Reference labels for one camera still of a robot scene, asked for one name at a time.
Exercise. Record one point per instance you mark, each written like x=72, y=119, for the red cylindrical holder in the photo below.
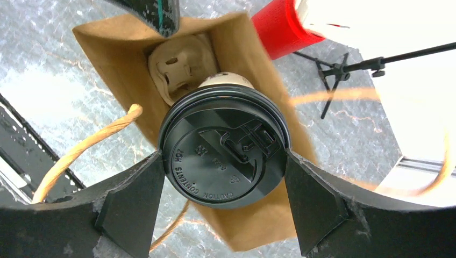
x=280, y=30

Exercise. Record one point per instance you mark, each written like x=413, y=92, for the black mini tripod stand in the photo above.
x=332, y=74

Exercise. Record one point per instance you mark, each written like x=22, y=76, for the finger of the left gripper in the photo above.
x=163, y=16

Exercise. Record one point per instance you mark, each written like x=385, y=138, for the green paper bag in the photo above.
x=117, y=49

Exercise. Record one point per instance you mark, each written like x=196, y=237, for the single white paper cup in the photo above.
x=226, y=78

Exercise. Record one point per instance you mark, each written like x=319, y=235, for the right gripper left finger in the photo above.
x=113, y=218

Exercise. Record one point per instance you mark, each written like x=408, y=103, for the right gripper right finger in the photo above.
x=336, y=218

